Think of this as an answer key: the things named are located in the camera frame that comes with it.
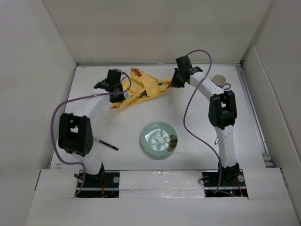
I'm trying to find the yellow car-print cloth placemat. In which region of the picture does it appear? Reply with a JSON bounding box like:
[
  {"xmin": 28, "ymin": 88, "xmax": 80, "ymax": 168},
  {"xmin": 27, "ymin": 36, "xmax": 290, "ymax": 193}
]
[{"xmin": 111, "ymin": 67, "xmax": 172, "ymax": 108}]

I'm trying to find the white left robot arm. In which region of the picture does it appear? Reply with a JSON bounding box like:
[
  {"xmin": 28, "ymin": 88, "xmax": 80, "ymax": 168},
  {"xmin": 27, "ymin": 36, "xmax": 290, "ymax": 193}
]
[{"xmin": 57, "ymin": 69, "xmax": 128, "ymax": 187}]

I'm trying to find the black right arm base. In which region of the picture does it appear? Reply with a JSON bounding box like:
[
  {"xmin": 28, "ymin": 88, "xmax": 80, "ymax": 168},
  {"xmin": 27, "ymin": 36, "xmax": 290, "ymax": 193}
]
[{"xmin": 198, "ymin": 163, "xmax": 248, "ymax": 197}]

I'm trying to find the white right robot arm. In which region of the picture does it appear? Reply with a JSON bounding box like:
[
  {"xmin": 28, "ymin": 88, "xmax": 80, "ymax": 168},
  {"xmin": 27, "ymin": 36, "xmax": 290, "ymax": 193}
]
[{"xmin": 171, "ymin": 56, "xmax": 239, "ymax": 186}]

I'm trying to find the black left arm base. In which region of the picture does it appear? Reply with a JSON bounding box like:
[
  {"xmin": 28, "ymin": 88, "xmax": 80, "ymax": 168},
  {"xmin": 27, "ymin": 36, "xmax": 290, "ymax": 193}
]
[{"xmin": 74, "ymin": 164, "xmax": 120, "ymax": 198}]

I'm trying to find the lavender ceramic mug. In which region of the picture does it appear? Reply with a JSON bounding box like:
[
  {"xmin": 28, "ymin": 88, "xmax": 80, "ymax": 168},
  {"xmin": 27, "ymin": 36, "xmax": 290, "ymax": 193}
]
[{"xmin": 211, "ymin": 74, "xmax": 231, "ymax": 90}]

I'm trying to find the green ceramic plate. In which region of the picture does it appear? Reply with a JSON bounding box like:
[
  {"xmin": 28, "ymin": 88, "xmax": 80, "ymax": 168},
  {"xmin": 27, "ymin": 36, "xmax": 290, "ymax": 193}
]
[{"xmin": 140, "ymin": 121, "xmax": 178, "ymax": 159}]

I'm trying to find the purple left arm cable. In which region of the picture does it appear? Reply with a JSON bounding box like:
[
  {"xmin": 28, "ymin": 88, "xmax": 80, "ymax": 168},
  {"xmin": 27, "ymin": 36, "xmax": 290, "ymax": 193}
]
[{"xmin": 50, "ymin": 69, "xmax": 132, "ymax": 196}]

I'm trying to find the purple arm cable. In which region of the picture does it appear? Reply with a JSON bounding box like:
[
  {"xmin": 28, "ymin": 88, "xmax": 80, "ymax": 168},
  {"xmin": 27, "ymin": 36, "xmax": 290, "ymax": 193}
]
[
  {"xmin": 50, "ymin": 69, "xmax": 132, "ymax": 196},
  {"xmin": 182, "ymin": 49, "xmax": 223, "ymax": 195}
]

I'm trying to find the aluminium table edge rail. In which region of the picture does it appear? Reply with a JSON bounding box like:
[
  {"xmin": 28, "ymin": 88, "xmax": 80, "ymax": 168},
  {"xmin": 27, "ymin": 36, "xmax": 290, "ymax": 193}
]
[{"xmin": 77, "ymin": 62, "xmax": 241, "ymax": 66}]

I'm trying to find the black-handled metal fork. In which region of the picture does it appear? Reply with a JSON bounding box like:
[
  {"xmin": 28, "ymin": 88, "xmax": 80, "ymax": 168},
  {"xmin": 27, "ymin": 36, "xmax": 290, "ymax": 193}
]
[{"xmin": 93, "ymin": 137, "xmax": 119, "ymax": 151}]

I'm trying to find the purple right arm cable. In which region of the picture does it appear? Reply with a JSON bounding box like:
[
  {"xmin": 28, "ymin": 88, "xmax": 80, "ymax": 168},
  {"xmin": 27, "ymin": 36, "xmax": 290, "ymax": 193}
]
[{"xmin": 182, "ymin": 49, "xmax": 223, "ymax": 195}]

